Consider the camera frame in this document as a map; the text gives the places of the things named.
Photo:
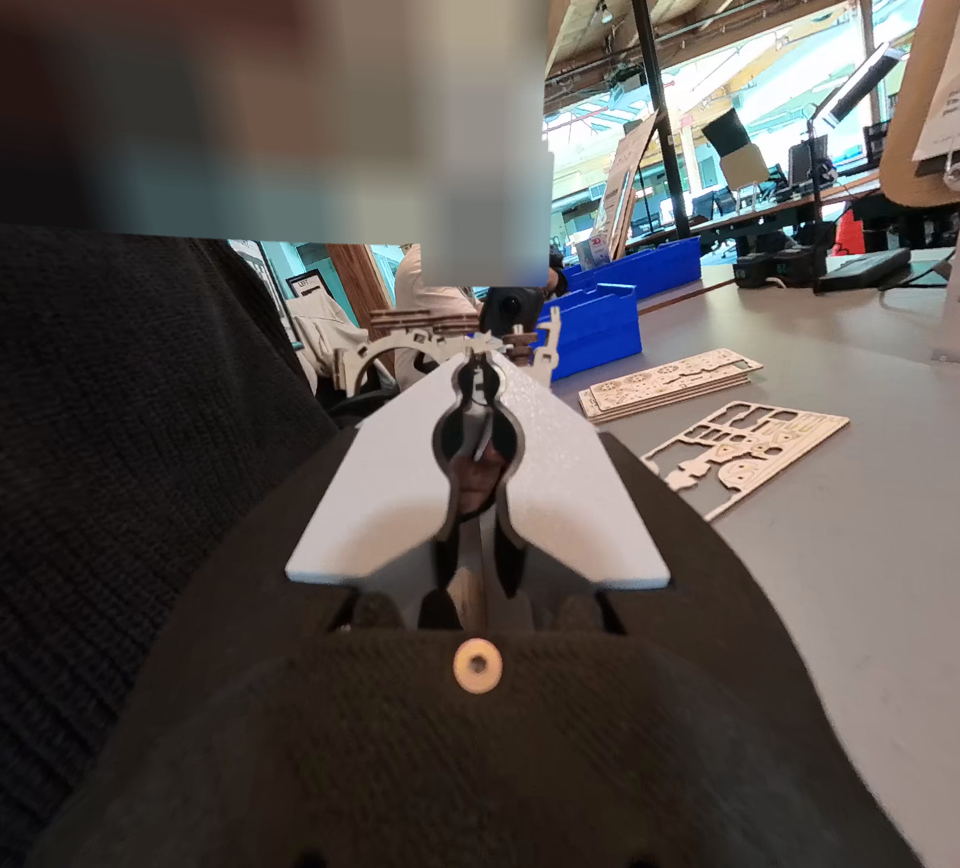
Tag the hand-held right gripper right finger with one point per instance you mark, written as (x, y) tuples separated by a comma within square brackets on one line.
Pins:
[(585, 508)]

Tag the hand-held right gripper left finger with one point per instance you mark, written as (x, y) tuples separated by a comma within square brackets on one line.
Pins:
[(367, 508)]

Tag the wooden puzzle model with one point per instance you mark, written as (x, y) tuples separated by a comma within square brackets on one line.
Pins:
[(386, 347)]

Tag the grey desk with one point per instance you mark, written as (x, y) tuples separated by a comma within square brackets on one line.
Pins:
[(862, 545)]

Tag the blue plastic bin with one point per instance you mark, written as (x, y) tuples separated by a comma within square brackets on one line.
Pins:
[(600, 335), (652, 264)]

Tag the stack of wooden puzzle sheets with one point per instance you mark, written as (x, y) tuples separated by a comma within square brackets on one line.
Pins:
[(675, 384)]

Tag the white jacket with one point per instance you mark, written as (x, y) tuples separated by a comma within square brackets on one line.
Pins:
[(322, 335)]

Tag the standing wooden board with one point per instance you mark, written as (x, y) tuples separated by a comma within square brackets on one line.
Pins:
[(626, 170)]

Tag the punched wooden puzzle sheet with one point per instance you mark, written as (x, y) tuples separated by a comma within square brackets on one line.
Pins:
[(810, 433)]

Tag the black battery charger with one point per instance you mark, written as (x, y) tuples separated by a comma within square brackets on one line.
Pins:
[(801, 266), (756, 269)]

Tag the black pole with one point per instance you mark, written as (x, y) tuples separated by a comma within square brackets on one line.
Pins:
[(656, 95)]

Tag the background wooden table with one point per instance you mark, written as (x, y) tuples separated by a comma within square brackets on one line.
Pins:
[(787, 204)]

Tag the red bag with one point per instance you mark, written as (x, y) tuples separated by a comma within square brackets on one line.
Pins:
[(851, 230)]

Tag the white paper sheet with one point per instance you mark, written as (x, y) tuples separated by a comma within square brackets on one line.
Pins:
[(941, 125)]

